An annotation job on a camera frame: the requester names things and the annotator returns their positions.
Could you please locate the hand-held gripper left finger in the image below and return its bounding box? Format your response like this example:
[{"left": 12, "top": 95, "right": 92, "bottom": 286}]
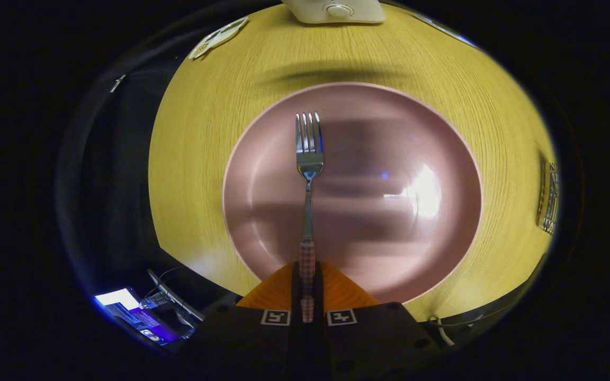
[{"left": 191, "top": 261, "right": 303, "bottom": 381}]

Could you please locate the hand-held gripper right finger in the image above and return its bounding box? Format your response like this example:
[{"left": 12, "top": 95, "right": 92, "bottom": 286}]
[{"left": 315, "top": 261, "right": 441, "bottom": 381}]

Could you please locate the fork with red checkered handle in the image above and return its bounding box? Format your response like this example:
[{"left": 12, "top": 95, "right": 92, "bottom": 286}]
[{"left": 295, "top": 112, "right": 325, "bottom": 323}]

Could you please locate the pink plate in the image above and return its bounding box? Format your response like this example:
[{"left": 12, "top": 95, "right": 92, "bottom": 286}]
[{"left": 222, "top": 82, "right": 483, "bottom": 305}]

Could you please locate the open laptop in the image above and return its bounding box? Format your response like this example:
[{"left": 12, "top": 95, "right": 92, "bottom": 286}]
[{"left": 95, "top": 287, "right": 195, "bottom": 346}]

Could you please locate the white divided condiment dish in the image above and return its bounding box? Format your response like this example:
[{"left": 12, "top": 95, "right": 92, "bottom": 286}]
[{"left": 189, "top": 16, "right": 250, "bottom": 60}]

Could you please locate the white toaster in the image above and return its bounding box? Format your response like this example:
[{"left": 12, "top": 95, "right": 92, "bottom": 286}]
[{"left": 282, "top": 0, "right": 386, "bottom": 25}]

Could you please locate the white cable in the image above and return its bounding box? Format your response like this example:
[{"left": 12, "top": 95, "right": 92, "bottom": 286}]
[{"left": 429, "top": 316, "right": 456, "bottom": 347}]

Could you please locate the metal wire basket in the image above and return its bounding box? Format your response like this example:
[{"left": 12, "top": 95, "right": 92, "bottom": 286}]
[{"left": 537, "top": 159, "right": 560, "bottom": 236}]

